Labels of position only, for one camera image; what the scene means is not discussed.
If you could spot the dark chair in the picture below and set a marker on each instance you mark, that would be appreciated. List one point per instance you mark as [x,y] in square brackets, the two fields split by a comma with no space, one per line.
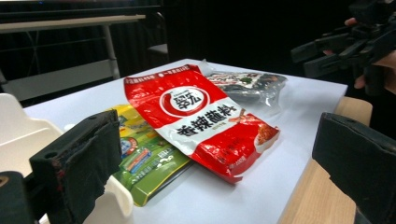
[158,49]

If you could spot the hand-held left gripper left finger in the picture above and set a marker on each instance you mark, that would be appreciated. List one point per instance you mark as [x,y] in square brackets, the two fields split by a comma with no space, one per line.
[77,161]

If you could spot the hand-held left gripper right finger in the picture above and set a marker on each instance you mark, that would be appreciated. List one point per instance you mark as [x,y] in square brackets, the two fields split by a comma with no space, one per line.
[361,161]

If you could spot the red and white sauce packet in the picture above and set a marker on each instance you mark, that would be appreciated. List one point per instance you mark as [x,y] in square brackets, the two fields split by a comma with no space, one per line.
[199,124]

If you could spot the white desk with metal legs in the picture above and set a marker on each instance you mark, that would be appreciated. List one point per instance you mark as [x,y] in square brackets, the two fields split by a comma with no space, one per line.
[62,74]

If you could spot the clear seaweed packet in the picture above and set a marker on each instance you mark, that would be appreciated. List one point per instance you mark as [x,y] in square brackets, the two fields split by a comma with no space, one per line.
[249,88]

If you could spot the white plastic container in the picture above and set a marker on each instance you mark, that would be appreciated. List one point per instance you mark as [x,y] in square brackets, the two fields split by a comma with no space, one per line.
[21,137]

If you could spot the yellow and green snack packet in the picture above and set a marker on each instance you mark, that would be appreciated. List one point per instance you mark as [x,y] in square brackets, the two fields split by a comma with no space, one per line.
[149,168]

